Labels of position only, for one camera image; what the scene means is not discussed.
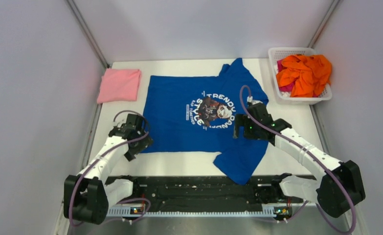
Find corner frame post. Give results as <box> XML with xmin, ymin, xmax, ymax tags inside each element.
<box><xmin>64</xmin><ymin>0</ymin><xmax>110</xmax><ymax>69</ymax></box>
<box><xmin>307</xmin><ymin>0</ymin><xmax>342</xmax><ymax>48</ymax></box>

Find folded pink t shirt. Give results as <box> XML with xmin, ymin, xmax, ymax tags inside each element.
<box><xmin>96</xmin><ymin>68</ymin><xmax>142</xmax><ymax>104</ymax></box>

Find magenta garment in basket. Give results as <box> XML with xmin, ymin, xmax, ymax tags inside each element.
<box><xmin>276</xmin><ymin>59</ymin><xmax>294</xmax><ymax>93</ymax></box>

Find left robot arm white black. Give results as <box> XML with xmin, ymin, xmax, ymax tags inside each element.
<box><xmin>64</xmin><ymin>111</ymin><xmax>153</xmax><ymax>226</ymax></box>

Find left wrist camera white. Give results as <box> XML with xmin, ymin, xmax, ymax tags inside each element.
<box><xmin>113</xmin><ymin>119</ymin><xmax>126</xmax><ymax>128</ymax></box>

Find left corner frame post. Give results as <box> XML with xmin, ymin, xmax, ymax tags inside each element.
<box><xmin>64</xmin><ymin>0</ymin><xmax>110</xmax><ymax>69</ymax></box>

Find white plastic laundry basket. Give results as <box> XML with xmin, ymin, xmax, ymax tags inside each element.
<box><xmin>268</xmin><ymin>47</ymin><xmax>333</xmax><ymax>105</ymax></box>

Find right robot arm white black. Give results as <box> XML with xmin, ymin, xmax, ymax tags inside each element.
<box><xmin>233</xmin><ymin>103</ymin><xmax>366</xmax><ymax>218</ymax></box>

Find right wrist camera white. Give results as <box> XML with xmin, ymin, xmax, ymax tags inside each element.
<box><xmin>247</xmin><ymin>96</ymin><xmax>263</xmax><ymax>106</ymax></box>

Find right corner frame post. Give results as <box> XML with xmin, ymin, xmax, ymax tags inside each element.
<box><xmin>307</xmin><ymin>0</ymin><xmax>342</xmax><ymax>48</ymax></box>

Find aluminium frame rail front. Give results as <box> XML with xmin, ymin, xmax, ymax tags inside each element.
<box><xmin>106</xmin><ymin>196</ymin><xmax>293</xmax><ymax>220</ymax></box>

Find blue printed t shirt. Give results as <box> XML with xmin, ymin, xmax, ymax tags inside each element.
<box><xmin>143</xmin><ymin>58</ymin><xmax>269</xmax><ymax>185</ymax></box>

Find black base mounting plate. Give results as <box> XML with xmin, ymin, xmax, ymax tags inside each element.
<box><xmin>106</xmin><ymin>176</ymin><xmax>304</xmax><ymax>214</ymax></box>

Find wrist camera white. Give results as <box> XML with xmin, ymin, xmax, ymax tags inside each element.
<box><xmin>247</xmin><ymin>96</ymin><xmax>263</xmax><ymax>106</ymax></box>
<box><xmin>113</xmin><ymin>119</ymin><xmax>126</xmax><ymax>128</ymax></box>

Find orange t shirt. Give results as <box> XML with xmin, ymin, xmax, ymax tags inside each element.
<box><xmin>276</xmin><ymin>54</ymin><xmax>332</xmax><ymax>97</ymax></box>

